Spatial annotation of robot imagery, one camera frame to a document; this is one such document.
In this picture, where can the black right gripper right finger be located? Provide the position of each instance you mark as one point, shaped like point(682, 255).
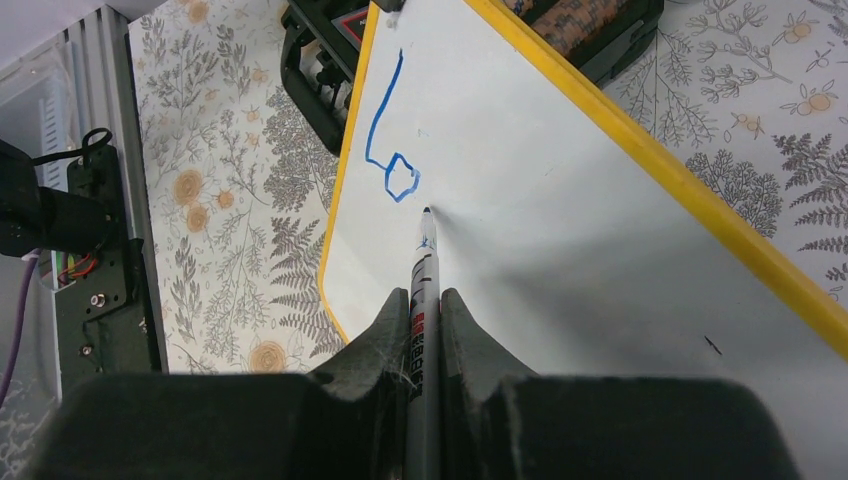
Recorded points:
point(502, 420)

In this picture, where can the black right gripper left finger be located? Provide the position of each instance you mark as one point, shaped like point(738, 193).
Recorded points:
point(343, 420)

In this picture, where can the blue white marker pen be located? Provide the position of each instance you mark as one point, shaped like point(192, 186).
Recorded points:
point(422, 459)

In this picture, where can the yellow framed whiteboard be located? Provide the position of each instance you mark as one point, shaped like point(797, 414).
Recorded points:
point(576, 240)

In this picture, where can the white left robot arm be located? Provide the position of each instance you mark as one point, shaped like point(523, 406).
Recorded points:
point(46, 212)

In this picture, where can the floral patterned table mat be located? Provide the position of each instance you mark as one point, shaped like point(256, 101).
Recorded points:
point(750, 95)

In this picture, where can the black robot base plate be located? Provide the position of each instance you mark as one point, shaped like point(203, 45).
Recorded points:
point(104, 316)

